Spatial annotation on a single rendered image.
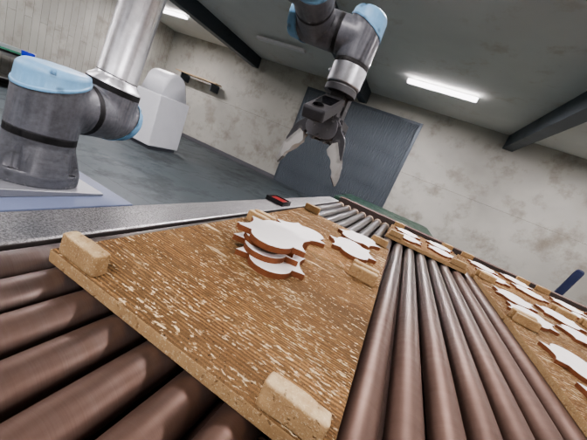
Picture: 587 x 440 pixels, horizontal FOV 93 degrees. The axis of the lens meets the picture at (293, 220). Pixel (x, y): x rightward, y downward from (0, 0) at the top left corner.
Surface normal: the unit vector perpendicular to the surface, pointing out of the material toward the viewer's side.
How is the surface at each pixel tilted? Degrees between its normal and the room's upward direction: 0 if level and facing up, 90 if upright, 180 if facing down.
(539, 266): 90
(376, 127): 90
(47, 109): 88
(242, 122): 90
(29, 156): 70
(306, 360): 0
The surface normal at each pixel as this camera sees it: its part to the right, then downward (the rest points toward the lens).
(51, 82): 0.58, 0.35
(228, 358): 0.37, -0.90
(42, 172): 0.77, 0.12
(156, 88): -0.32, -0.07
